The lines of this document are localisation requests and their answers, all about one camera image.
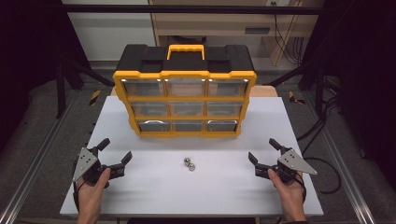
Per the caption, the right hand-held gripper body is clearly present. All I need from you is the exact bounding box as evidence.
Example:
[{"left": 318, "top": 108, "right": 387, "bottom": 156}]
[{"left": 255, "top": 147, "right": 318, "bottom": 185}]

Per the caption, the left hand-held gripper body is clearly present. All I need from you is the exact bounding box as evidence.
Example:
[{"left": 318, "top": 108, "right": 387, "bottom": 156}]
[{"left": 72, "top": 147, "right": 126, "bottom": 189}]

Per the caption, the yellow black drawer organizer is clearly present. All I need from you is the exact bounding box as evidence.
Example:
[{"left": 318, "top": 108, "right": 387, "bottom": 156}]
[{"left": 112, "top": 44, "right": 258, "bottom": 139}]

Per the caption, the person's right hand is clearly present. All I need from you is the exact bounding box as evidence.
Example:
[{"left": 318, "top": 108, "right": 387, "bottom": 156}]
[{"left": 267, "top": 168, "right": 305, "bottom": 203}]

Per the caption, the person's left hand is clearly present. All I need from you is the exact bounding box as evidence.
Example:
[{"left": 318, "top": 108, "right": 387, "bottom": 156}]
[{"left": 78, "top": 167, "right": 112, "bottom": 205}]

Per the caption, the yellow black hazard tape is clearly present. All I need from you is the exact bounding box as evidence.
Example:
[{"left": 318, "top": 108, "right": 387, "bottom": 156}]
[
  {"left": 89, "top": 90, "right": 102, "bottom": 106},
  {"left": 287, "top": 91, "right": 306, "bottom": 105}
]

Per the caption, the beige wooden board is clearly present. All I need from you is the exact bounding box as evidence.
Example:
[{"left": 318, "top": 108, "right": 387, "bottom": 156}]
[{"left": 109, "top": 85, "right": 278, "bottom": 98}]

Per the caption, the black metal stand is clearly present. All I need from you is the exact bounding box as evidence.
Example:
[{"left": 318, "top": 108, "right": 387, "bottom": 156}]
[
  {"left": 266, "top": 59, "right": 326, "bottom": 117},
  {"left": 55, "top": 59, "right": 116, "bottom": 119}
]

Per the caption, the grid of clear drawers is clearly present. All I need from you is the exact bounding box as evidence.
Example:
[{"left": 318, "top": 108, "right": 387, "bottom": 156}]
[{"left": 122, "top": 77, "right": 250, "bottom": 133}]

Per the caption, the wooden cabinet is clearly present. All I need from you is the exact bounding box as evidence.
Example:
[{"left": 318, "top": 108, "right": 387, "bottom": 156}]
[{"left": 148, "top": 0, "right": 325, "bottom": 67}]

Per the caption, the right hand-held gripper cable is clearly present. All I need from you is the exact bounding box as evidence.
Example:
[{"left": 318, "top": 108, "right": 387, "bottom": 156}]
[{"left": 294, "top": 172, "right": 308, "bottom": 203}]

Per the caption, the hand-held gripper cable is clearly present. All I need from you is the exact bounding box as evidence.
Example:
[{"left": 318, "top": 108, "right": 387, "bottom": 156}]
[
  {"left": 72, "top": 179, "right": 88, "bottom": 213},
  {"left": 294, "top": 172, "right": 308, "bottom": 203}
]

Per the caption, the left hand-held gripper cable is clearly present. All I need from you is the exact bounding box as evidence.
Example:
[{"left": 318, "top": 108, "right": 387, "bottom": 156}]
[{"left": 72, "top": 179, "right": 88, "bottom": 213}]

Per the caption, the black floor cable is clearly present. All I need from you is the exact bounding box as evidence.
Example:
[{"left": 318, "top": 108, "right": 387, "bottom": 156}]
[{"left": 295, "top": 95, "right": 343, "bottom": 196}]

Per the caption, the aluminium floor rail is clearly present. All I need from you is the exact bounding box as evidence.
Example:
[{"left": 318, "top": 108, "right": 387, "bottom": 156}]
[
  {"left": 302, "top": 92, "right": 378, "bottom": 224},
  {"left": 0, "top": 92, "right": 79, "bottom": 224}
]

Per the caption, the bundle of hanging black cables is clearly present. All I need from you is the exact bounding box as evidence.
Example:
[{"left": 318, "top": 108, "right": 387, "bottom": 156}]
[{"left": 271, "top": 1, "right": 305, "bottom": 65}]

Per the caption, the black metal frame bar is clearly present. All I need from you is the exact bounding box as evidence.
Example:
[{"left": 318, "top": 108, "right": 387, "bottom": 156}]
[{"left": 61, "top": 4, "right": 325, "bottom": 16}]

